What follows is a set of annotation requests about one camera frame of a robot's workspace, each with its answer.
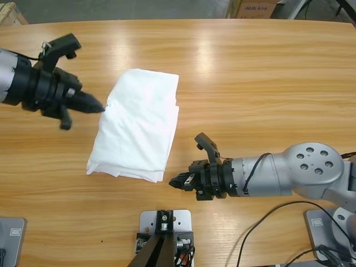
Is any thin black wrist camera cable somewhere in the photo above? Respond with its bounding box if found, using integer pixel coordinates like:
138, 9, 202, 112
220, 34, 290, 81
16, 52, 48, 61
242, 152, 274, 195

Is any black tripod leg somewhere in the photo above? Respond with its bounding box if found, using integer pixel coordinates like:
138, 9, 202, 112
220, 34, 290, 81
335, 0, 356, 28

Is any white metal frame bar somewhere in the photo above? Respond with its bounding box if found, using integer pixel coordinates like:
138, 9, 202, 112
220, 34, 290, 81
288, 0, 309, 20

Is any long black cable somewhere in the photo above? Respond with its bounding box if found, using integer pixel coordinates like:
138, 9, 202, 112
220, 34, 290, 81
235, 200, 356, 267

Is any black and orange cable bundle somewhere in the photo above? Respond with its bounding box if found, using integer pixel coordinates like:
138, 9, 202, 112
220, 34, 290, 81
174, 244, 197, 267

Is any black base power cable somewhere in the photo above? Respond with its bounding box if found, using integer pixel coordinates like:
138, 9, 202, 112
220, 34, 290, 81
283, 244, 356, 267

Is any plain white t-shirt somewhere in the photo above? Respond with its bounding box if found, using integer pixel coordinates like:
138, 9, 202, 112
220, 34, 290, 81
86, 68, 181, 181

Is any white mounting plate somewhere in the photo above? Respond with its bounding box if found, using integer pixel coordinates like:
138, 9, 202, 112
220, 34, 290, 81
139, 210, 193, 245

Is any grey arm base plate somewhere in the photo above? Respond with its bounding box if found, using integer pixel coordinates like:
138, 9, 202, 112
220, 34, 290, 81
0, 217, 28, 267
304, 207, 356, 262

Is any cardboard box with blue print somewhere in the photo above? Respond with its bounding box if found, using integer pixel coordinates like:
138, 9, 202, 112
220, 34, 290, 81
225, 0, 279, 19

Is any wooden crate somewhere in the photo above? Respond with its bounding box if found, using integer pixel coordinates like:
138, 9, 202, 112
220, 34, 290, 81
0, 2, 29, 27

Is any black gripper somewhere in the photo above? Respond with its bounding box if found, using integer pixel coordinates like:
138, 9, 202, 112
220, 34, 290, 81
168, 158, 238, 202
4, 57, 106, 131

